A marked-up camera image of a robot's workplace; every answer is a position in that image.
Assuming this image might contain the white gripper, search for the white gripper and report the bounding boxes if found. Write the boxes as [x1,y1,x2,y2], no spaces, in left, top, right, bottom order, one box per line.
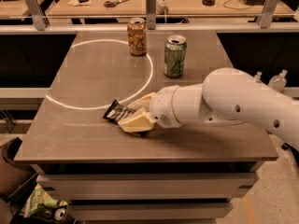
[118,85,182,133]

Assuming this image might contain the black rxbar chocolate wrapper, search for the black rxbar chocolate wrapper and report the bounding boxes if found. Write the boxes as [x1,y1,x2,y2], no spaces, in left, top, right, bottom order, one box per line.
[103,100,135,123]

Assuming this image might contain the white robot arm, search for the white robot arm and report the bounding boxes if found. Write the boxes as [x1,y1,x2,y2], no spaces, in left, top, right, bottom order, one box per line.
[118,68,299,149]

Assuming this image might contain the green soda can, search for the green soda can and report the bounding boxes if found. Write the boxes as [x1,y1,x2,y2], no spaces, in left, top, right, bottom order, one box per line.
[164,35,187,77]

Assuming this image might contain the orange soda can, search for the orange soda can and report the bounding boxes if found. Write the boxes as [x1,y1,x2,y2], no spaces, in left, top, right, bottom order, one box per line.
[127,18,147,56]

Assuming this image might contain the upper table drawer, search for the upper table drawer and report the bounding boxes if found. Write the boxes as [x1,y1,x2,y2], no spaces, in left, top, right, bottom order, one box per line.
[37,173,258,201]

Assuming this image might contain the table drawer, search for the table drawer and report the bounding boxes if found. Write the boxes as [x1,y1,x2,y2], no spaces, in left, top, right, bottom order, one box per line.
[37,173,258,201]
[67,203,233,221]

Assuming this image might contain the white power adapter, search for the white power adapter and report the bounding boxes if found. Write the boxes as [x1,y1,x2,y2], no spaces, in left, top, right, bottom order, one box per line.
[156,0,168,15]

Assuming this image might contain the scissors on back desk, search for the scissors on back desk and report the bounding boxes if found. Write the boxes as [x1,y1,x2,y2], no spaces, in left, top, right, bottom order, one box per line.
[104,0,130,7]

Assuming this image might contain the lower table drawer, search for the lower table drawer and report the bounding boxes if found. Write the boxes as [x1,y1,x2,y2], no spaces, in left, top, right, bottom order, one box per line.
[67,203,233,221]

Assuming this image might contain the clear plastic bottle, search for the clear plastic bottle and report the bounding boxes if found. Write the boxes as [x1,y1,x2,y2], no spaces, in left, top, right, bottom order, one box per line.
[254,71,262,81]
[268,69,288,92]

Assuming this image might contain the green chip bag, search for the green chip bag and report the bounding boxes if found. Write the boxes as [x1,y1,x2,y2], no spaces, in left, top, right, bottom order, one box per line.
[24,184,67,218]

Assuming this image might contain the brown bin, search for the brown bin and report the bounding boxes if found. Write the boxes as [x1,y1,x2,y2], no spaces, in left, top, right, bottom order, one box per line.
[0,137,36,198]

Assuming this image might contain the grey metal post centre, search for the grey metal post centre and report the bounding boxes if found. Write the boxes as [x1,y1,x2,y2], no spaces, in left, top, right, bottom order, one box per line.
[146,0,156,30]

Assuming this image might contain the grey metal post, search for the grey metal post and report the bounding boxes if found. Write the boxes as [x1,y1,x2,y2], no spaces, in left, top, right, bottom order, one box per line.
[257,0,279,28]
[146,0,156,30]
[24,0,49,31]

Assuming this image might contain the grey metal post left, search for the grey metal post left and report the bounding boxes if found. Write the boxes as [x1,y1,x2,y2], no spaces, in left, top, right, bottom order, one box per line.
[24,0,49,31]

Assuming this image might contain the grey metal post right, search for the grey metal post right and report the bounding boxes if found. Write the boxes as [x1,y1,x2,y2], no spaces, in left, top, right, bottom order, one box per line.
[257,0,279,28]

